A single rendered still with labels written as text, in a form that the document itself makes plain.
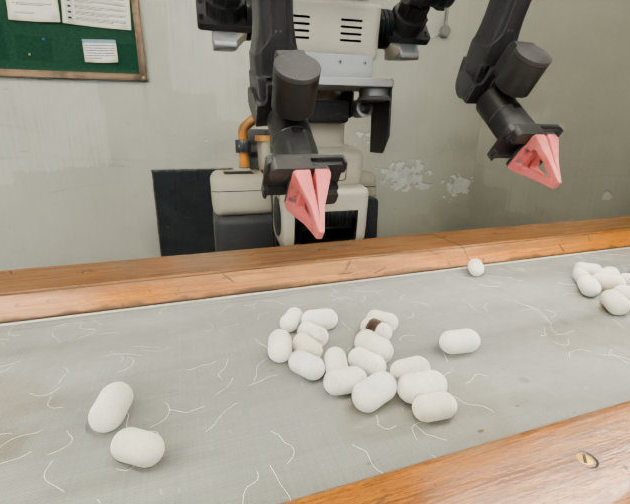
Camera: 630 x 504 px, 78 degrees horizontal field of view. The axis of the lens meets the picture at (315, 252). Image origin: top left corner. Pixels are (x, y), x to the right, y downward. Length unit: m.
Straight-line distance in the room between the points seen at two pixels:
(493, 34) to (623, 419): 0.62
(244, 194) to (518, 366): 0.98
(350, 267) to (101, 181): 2.02
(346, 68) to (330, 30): 0.09
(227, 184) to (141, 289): 0.76
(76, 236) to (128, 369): 2.17
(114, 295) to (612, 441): 0.45
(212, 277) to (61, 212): 2.05
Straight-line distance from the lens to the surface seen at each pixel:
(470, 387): 0.33
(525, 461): 0.25
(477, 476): 0.23
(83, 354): 0.40
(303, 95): 0.50
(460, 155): 2.88
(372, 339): 0.33
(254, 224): 1.23
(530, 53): 0.73
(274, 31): 0.58
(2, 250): 2.65
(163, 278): 0.49
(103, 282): 0.50
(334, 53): 1.00
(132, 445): 0.26
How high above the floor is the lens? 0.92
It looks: 17 degrees down
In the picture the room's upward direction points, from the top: straight up
